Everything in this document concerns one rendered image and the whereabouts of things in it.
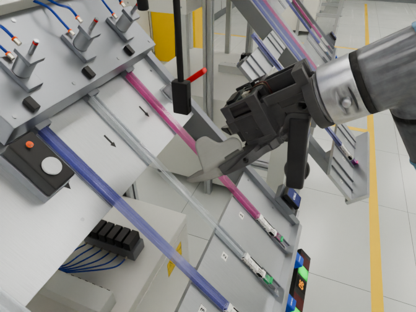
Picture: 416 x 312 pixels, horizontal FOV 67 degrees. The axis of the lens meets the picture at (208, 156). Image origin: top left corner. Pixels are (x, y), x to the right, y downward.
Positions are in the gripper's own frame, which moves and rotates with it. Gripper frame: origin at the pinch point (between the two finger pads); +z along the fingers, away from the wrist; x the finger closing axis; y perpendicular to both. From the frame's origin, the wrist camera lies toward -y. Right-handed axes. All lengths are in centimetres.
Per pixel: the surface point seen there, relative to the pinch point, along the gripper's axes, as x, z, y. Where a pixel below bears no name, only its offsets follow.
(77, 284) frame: 11.5, 43.1, -14.2
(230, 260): 2.9, 7.2, -20.6
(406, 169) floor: -163, -6, -129
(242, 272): 2.9, 6.6, -24.3
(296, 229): -16.7, 3.3, -33.6
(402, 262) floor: -82, 1, -124
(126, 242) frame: -1.6, 38.2, -15.5
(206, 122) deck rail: -19.0, 9.8, -0.4
